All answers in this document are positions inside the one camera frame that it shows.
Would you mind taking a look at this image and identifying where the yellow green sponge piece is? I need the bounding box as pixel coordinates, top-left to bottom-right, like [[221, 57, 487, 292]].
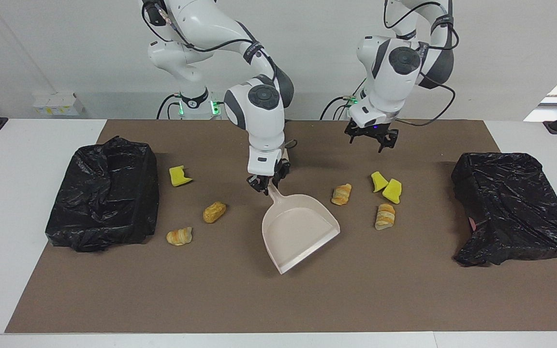
[[382, 178, 403, 204], [371, 171, 389, 193]]

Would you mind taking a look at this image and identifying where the beige plastic dustpan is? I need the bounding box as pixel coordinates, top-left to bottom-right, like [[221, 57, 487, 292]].
[[262, 181, 341, 275]]

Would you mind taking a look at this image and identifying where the brown bread roll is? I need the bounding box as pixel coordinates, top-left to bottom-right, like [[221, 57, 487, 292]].
[[203, 201, 227, 224]]

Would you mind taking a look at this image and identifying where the striped croissant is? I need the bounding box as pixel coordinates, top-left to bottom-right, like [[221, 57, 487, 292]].
[[331, 183, 352, 206], [166, 226, 193, 246], [374, 203, 396, 231]]

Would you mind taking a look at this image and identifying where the notched yellow sponge piece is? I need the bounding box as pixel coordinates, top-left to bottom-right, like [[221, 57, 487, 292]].
[[169, 165, 193, 187]]

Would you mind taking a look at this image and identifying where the black bag lined bin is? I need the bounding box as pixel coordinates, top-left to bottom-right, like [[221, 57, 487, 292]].
[[45, 136, 160, 253], [451, 152, 557, 267]]

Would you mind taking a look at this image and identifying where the brown table mat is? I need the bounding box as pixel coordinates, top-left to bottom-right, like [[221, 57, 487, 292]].
[[4, 119, 557, 334]]

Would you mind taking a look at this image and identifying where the black left base cable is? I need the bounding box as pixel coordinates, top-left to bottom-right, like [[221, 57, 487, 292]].
[[321, 96, 356, 120]]

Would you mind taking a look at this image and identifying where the black base cable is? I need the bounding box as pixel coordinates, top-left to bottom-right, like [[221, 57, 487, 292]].
[[321, 96, 356, 120], [157, 94, 182, 120]]

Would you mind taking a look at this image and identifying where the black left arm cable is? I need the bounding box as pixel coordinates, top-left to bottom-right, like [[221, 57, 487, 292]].
[[383, 0, 457, 128]]

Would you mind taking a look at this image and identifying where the black right base cable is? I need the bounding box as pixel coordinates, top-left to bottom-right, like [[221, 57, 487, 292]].
[[157, 94, 182, 120]]

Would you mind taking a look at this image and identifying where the white wall socket box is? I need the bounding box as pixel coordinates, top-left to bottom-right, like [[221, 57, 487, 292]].
[[33, 93, 85, 116]]

